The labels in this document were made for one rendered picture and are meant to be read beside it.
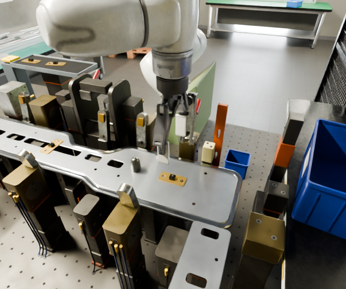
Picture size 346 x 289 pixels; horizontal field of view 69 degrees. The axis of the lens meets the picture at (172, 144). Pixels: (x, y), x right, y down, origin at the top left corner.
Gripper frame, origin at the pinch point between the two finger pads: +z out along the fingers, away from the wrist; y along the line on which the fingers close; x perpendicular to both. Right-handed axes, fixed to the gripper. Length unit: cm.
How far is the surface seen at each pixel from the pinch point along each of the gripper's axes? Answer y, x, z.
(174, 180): 0.9, 0.7, 13.1
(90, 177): 8.4, -24.3, 13.3
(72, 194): 6.7, -37.0, 28.0
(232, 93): -279, -17, 113
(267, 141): -76, 29, 43
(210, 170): -7.9, 10.0, 13.5
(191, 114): -14.3, 1.0, -1.8
